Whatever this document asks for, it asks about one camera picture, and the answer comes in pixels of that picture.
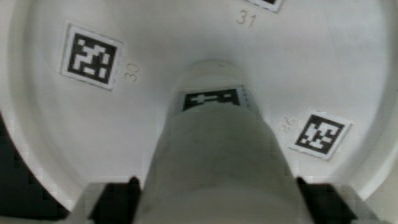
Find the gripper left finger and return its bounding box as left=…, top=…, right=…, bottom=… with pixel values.
left=70, top=177, right=143, bottom=224

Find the white round table top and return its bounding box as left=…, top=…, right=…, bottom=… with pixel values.
left=0, top=0, right=398, bottom=224

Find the white cylindrical table leg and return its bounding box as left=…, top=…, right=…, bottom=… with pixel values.
left=134, top=60, right=313, bottom=224

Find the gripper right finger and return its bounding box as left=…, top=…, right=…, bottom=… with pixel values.
left=297, top=177, right=381, bottom=224

